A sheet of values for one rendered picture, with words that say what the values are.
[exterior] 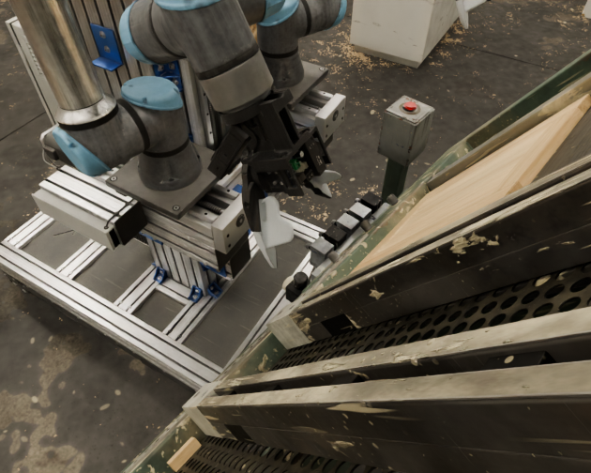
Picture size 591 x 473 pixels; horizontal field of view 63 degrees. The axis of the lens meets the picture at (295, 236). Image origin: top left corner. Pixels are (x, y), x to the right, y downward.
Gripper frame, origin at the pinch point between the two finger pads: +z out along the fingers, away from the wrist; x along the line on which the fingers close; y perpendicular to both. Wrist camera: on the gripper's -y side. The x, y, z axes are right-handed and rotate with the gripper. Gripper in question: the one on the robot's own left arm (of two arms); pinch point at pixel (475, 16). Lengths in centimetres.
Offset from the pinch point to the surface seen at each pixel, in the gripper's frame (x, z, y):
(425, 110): 25, 32, -31
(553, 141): -26.9, 15.4, 18.8
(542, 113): -6.1, 20.9, 11.6
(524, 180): -39.2, 14.8, 17.4
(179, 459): -95, 34, -29
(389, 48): 204, 67, -142
